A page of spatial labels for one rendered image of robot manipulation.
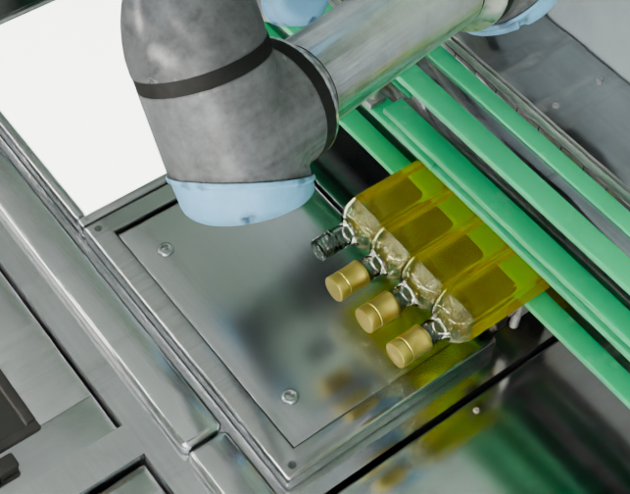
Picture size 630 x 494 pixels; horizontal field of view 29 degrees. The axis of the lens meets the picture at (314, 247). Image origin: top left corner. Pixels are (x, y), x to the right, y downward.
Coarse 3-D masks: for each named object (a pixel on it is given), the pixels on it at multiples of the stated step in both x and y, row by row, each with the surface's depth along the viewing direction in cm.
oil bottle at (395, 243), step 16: (448, 192) 155; (416, 208) 153; (432, 208) 153; (448, 208) 153; (464, 208) 154; (400, 224) 152; (416, 224) 152; (432, 224) 152; (448, 224) 152; (384, 240) 150; (400, 240) 150; (416, 240) 150; (432, 240) 151; (384, 256) 150; (400, 256) 149; (384, 272) 151; (400, 272) 151
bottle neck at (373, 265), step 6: (366, 258) 150; (372, 258) 150; (378, 258) 150; (366, 264) 150; (372, 264) 150; (378, 264) 150; (366, 270) 149; (372, 270) 150; (378, 270) 150; (372, 276) 150
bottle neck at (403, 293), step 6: (402, 282) 148; (396, 288) 147; (402, 288) 147; (408, 288) 147; (396, 294) 147; (402, 294) 147; (408, 294) 147; (402, 300) 147; (408, 300) 147; (414, 300) 148; (402, 306) 147; (408, 306) 148
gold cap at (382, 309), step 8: (376, 296) 147; (384, 296) 146; (392, 296) 146; (368, 304) 146; (376, 304) 145; (384, 304) 145; (392, 304) 146; (360, 312) 145; (368, 312) 145; (376, 312) 145; (384, 312) 145; (392, 312) 146; (400, 312) 146; (360, 320) 146; (368, 320) 144; (376, 320) 145; (384, 320) 145; (368, 328) 146; (376, 328) 145
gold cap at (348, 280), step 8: (352, 264) 149; (360, 264) 149; (336, 272) 149; (344, 272) 148; (352, 272) 148; (360, 272) 148; (328, 280) 148; (336, 280) 147; (344, 280) 148; (352, 280) 148; (360, 280) 148; (368, 280) 149; (328, 288) 150; (336, 288) 148; (344, 288) 147; (352, 288) 148; (360, 288) 149; (336, 296) 149; (344, 296) 148
